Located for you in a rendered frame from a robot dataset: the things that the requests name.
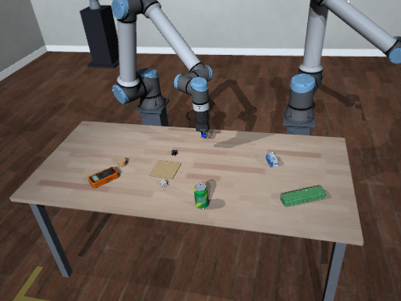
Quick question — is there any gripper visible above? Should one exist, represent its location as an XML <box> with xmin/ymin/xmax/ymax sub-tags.
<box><xmin>194</xmin><ymin>111</ymin><xmax>212</xmax><ymax>138</ymax></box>

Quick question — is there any tan mat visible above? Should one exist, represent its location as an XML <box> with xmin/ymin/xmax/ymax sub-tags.
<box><xmin>148</xmin><ymin>159</ymin><xmax>183</xmax><ymax>180</ymax></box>

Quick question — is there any green can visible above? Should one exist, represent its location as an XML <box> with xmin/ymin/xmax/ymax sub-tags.
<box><xmin>193</xmin><ymin>182</ymin><xmax>210</xmax><ymax>210</ymax></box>

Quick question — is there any blue box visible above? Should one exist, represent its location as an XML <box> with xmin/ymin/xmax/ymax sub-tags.
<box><xmin>265</xmin><ymin>151</ymin><xmax>280</xmax><ymax>168</ymax></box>

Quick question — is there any wooden table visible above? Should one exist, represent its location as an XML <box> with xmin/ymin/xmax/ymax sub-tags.
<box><xmin>9</xmin><ymin>120</ymin><xmax>364</xmax><ymax>301</ymax></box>

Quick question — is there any orange multimeter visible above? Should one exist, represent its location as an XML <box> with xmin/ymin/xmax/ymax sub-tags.
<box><xmin>88</xmin><ymin>166</ymin><xmax>120</xmax><ymax>189</ymax></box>

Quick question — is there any green block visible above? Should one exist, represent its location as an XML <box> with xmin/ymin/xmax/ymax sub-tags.
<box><xmin>280</xmin><ymin>185</ymin><xmax>327</xmax><ymax>208</ymax></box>

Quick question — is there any jointed stand on dark box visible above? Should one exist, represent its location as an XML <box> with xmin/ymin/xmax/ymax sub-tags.
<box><xmin>79</xmin><ymin>0</ymin><xmax>121</xmax><ymax>69</ymax></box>

